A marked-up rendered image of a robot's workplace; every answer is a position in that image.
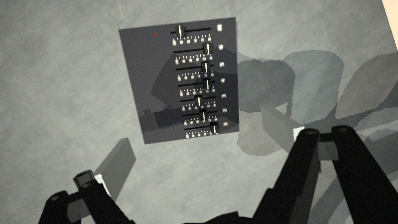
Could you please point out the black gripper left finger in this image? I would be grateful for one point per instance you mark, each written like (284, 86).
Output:
(91, 198)

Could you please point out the dark grey lighting desk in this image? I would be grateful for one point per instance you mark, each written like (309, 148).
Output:
(181, 90)

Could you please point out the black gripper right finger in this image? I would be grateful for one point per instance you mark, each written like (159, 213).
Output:
(370, 196)

